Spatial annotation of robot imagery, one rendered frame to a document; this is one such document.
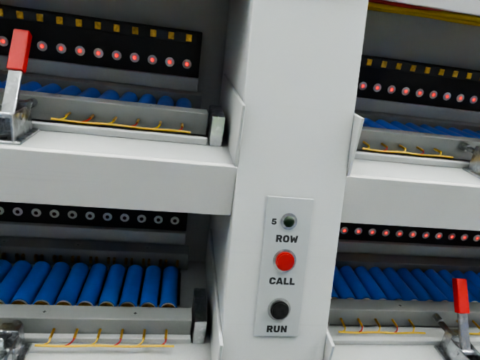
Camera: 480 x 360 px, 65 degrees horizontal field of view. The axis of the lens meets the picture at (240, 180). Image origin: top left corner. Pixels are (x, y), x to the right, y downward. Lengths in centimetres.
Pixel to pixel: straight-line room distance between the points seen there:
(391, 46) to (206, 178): 37
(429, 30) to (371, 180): 33
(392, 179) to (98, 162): 24
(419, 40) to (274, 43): 33
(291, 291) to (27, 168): 23
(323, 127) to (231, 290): 16
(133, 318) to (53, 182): 15
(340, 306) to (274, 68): 27
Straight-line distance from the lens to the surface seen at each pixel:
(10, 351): 39
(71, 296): 43
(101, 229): 50
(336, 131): 33
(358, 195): 35
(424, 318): 50
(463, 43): 65
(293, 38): 32
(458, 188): 39
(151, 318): 39
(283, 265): 33
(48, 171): 32
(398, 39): 60
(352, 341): 44
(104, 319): 40
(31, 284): 46
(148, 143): 34
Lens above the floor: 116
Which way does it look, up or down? 6 degrees down
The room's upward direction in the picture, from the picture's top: 5 degrees clockwise
